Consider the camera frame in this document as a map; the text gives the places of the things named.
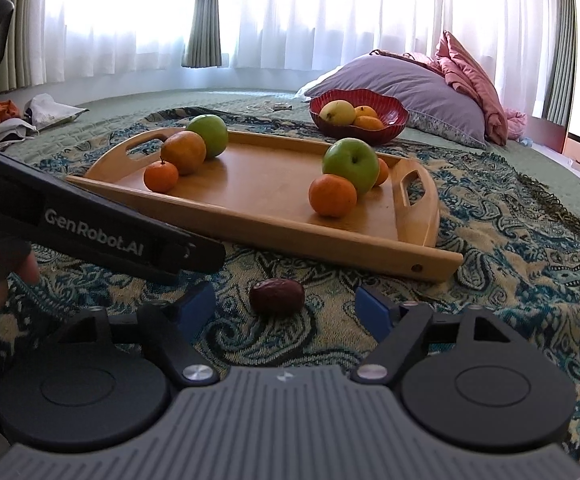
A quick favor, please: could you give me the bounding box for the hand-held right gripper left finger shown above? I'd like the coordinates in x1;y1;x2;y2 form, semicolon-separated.
52;282;218;386

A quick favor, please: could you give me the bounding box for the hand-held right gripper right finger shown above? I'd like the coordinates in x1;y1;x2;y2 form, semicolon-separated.
350;285;526;386

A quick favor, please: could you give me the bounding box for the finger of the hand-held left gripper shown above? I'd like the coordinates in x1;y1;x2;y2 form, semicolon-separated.
142;222;227;286

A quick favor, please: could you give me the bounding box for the dark red date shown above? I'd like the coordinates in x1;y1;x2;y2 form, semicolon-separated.
248;278;305;317

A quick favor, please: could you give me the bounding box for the small mandarin with stem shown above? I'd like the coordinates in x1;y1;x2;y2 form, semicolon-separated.
143;159;179;194

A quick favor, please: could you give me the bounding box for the wooden tray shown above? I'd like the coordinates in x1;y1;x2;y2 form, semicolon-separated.
66;127;465;282

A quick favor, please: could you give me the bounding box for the large orange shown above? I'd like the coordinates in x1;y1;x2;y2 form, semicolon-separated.
160;130;207;176

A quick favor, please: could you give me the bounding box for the green apple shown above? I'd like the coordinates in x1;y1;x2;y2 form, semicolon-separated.
186;114;229;159
322;138;381;196

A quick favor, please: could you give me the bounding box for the person's left hand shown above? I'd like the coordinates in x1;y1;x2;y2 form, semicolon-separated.
0;251;41;333

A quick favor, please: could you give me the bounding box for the green quilted bedspread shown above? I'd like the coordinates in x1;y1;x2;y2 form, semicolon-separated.
0;87;580;241

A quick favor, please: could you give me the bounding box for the blue paisley blanket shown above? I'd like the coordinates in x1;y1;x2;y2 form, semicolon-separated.
0;105;580;466

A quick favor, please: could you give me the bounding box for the red ribbed bowl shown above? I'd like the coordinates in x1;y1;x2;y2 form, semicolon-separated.
309;89;409;143

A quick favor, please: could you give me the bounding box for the yellow green mango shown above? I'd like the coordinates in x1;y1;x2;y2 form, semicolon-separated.
320;101;357;127

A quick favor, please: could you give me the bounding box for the green curtain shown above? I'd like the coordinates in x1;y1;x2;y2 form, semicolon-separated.
542;0;578;126
0;0;48;96
182;0;225;68

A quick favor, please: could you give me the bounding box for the purple pillow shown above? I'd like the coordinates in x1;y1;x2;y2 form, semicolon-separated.
295;54;491;150

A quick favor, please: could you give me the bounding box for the brown wooden furniture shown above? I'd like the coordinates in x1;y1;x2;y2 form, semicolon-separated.
535;115;571;153

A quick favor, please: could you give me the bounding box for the pink quilt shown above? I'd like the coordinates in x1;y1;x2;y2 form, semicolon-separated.
435;30;528;146

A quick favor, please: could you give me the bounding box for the white sheer curtain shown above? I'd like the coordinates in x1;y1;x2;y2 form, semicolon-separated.
40;0;571;93

